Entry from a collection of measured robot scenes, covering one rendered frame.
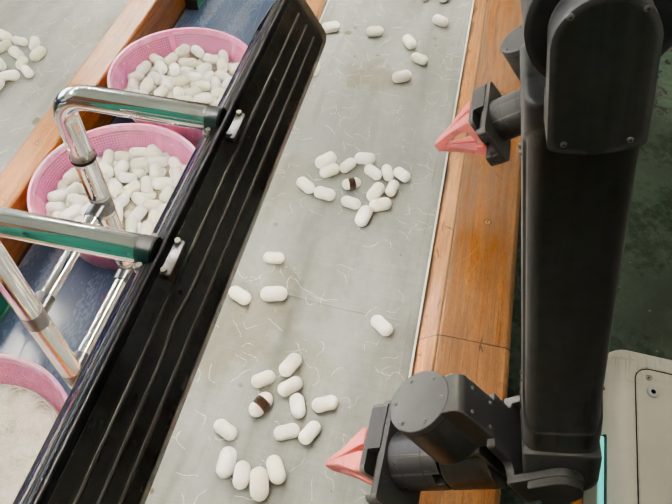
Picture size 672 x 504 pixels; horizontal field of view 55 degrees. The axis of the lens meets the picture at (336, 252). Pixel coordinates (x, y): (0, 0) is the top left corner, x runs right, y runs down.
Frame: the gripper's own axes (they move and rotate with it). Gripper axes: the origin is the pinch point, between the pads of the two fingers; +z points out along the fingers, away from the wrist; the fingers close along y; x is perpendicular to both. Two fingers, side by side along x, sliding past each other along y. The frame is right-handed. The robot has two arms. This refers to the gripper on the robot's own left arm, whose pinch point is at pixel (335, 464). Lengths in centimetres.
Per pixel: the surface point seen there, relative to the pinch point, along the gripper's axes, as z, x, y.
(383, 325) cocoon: 2.3, 5.2, -21.4
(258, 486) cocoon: 9.6, -1.4, 2.6
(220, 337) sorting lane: 19.4, -7.1, -15.5
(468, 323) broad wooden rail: -6.3, 11.8, -24.0
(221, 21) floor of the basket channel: 45, -21, -94
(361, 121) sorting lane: 12, -1, -62
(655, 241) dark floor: -2, 109, -115
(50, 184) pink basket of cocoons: 46, -30, -35
